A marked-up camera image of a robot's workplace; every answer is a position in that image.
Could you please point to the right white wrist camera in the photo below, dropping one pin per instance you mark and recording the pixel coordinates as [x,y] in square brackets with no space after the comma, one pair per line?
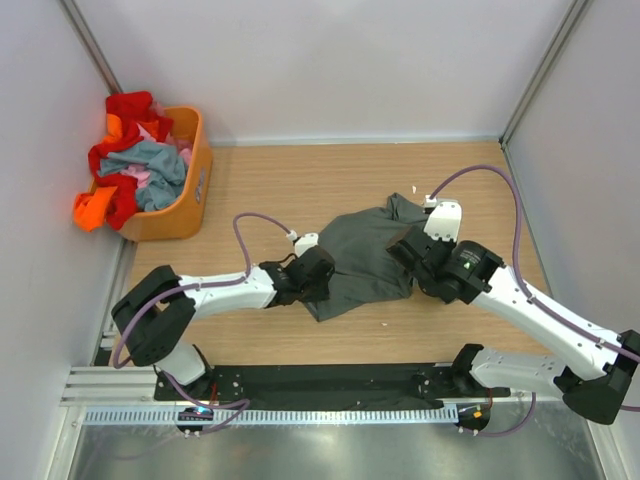
[444,219]

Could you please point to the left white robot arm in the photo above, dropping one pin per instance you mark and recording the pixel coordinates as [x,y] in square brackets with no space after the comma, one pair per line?
[154,315]

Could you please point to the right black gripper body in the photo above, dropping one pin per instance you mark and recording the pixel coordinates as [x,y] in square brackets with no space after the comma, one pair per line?
[449,244]

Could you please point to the dark grey t shirt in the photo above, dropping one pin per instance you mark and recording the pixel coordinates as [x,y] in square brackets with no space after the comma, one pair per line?
[364,272]

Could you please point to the aluminium rail frame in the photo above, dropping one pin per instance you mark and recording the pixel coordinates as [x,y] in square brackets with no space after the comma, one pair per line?
[110,387]

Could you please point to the slotted cable duct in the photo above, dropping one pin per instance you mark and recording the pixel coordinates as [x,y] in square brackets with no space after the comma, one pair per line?
[183,415]

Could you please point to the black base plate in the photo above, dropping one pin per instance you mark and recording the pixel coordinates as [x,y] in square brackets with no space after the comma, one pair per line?
[376,387]

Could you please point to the blue grey t shirt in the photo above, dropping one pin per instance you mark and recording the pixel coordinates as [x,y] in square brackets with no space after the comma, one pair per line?
[167,168]

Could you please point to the red t shirt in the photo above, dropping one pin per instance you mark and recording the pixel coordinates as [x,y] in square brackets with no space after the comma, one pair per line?
[132,109]

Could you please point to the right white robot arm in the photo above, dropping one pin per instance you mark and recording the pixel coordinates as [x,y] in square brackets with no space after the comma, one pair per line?
[590,368]

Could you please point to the pink t shirt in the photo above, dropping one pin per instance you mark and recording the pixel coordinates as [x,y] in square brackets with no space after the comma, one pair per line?
[184,148]

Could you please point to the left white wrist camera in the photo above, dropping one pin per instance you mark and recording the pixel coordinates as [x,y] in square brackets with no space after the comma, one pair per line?
[302,243]

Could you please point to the orange plastic basket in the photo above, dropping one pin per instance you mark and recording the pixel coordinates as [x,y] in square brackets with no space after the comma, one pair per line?
[184,217]

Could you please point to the orange t shirt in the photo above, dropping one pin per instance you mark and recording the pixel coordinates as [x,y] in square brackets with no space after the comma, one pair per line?
[101,205]

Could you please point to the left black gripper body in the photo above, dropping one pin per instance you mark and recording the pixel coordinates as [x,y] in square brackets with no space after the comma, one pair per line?
[316,292]

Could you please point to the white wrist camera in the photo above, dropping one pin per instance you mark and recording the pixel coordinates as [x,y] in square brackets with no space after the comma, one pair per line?
[444,219]
[302,243]

